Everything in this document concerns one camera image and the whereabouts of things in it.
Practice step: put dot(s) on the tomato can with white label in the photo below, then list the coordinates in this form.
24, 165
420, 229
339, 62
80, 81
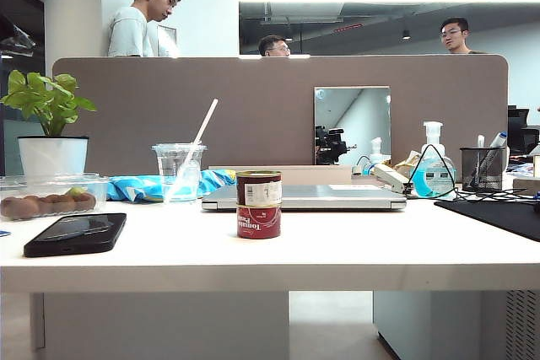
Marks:
258, 187

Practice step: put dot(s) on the red tomato paste can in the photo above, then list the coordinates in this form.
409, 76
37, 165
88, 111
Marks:
258, 222

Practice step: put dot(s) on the beige long box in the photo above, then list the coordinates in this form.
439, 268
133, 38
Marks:
304, 174

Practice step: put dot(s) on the white drinking straw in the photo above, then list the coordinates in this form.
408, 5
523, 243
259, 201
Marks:
198, 141

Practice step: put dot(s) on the silver closed laptop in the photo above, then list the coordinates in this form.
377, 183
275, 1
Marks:
337, 196

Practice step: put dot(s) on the brown desk partition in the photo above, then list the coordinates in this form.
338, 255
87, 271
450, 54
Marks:
211, 107

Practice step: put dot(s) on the clear plastic cup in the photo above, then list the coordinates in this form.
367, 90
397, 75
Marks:
179, 172

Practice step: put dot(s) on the white table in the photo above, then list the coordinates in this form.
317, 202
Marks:
270, 259

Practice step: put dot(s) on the square mirror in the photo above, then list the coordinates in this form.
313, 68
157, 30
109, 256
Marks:
363, 115

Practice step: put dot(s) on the small clear spray bottle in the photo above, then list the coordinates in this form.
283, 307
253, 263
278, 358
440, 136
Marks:
376, 153

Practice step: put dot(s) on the man with glasses seated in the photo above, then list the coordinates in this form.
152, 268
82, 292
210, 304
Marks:
274, 46

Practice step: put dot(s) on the white stapler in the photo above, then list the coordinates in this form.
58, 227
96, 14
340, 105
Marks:
390, 176

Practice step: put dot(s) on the crumpled yellow paper bag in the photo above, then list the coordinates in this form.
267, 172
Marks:
406, 162

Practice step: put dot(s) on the blue snack bag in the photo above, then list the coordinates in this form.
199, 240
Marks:
131, 189

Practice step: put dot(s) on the blue hand soap bottle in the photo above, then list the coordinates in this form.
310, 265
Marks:
433, 170

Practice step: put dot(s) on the man in white shirt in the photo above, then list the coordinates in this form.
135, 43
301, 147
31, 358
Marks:
141, 18

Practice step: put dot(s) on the black smartphone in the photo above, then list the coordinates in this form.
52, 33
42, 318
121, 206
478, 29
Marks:
76, 234

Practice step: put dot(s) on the black mesh pen holder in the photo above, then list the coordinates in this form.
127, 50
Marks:
483, 170

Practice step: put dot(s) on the white plant pot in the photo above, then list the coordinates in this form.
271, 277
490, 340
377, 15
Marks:
52, 155

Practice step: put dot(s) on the man in green shirt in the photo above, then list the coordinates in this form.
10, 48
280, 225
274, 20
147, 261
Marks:
455, 37

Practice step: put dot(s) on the clear plastic fruit box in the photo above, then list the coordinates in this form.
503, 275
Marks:
50, 195

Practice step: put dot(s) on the white marker pen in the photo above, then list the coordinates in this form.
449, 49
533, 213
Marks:
497, 139

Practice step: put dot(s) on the green leafy plant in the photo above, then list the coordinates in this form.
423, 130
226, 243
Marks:
44, 103

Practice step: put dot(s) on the black mouse mat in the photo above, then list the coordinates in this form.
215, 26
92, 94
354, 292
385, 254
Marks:
498, 214

